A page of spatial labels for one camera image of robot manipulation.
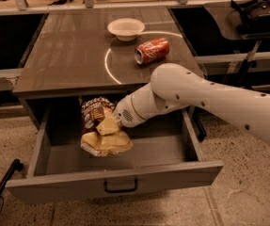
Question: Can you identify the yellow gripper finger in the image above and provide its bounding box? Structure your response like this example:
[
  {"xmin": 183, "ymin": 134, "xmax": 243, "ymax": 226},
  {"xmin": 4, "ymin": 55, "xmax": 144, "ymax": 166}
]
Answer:
[{"xmin": 96, "ymin": 115, "xmax": 121, "ymax": 136}]

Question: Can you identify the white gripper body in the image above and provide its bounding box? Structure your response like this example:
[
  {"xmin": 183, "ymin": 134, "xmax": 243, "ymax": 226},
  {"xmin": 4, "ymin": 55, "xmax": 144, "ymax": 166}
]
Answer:
[{"xmin": 114, "ymin": 84, "xmax": 176, "ymax": 128}]

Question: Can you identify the grey cabinet counter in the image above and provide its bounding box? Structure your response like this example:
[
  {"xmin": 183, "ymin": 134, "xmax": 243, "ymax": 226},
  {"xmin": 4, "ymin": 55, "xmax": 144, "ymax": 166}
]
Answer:
[{"xmin": 12, "ymin": 6, "xmax": 206, "ymax": 130}]

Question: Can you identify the orange soda can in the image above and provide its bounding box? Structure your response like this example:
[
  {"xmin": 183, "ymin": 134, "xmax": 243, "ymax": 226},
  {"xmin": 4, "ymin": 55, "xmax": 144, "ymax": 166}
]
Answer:
[{"xmin": 135, "ymin": 38, "xmax": 169, "ymax": 65}]

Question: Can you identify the white paper bowl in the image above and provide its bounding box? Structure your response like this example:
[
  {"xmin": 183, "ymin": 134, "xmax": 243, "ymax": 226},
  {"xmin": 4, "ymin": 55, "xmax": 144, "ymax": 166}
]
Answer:
[{"xmin": 107, "ymin": 18, "xmax": 145, "ymax": 41}]

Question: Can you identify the black VR headset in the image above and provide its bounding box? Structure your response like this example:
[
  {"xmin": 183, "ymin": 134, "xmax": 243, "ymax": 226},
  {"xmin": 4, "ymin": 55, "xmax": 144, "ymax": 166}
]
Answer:
[{"xmin": 230, "ymin": 0, "xmax": 270, "ymax": 33}]

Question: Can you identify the grey open drawer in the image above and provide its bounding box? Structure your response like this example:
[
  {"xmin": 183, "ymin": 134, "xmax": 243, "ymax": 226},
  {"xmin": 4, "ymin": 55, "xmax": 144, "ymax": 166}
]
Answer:
[{"xmin": 7, "ymin": 97, "xmax": 223, "ymax": 204}]

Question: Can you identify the dark side table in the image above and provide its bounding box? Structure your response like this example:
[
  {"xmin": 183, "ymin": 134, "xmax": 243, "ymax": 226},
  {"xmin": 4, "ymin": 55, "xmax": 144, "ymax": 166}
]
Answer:
[{"xmin": 203, "ymin": 1, "xmax": 270, "ymax": 42}]

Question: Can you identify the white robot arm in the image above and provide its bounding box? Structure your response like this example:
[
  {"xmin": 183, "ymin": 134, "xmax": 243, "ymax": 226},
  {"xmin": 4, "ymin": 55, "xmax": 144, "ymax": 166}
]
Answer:
[{"xmin": 109, "ymin": 63, "xmax": 270, "ymax": 145}]

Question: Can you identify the brown chip bag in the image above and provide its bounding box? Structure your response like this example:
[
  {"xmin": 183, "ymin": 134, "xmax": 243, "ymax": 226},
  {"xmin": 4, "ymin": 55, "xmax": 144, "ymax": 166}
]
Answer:
[{"xmin": 79, "ymin": 97, "xmax": 133, "ymax": 157}]

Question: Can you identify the black drawer handle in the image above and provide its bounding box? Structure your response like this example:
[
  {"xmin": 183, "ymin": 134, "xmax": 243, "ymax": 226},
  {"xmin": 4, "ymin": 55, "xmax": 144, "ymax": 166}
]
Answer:
[{"xmin": 103, "ymin": 179, "xmax": 138, "ymax": 194}]

